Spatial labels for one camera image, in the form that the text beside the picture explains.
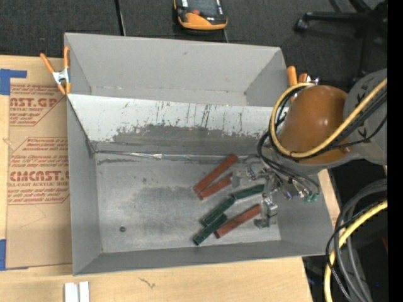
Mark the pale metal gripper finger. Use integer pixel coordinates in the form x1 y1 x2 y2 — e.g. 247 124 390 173
231 167 265 187
254 198 280 230

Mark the dark green flat block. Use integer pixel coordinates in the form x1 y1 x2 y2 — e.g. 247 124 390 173
192 214 229 247
201 196 236 227
229 184 266 201

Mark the red-brown flat block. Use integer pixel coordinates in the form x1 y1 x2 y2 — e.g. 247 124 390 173
214 204 263 239
198 175 234 201
193 154 239 195

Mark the grey metal bin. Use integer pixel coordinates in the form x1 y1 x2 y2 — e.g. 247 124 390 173
64 32 334 277

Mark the brown cardboard board, red print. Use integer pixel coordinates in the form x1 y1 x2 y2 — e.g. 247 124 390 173
0 55 74 272

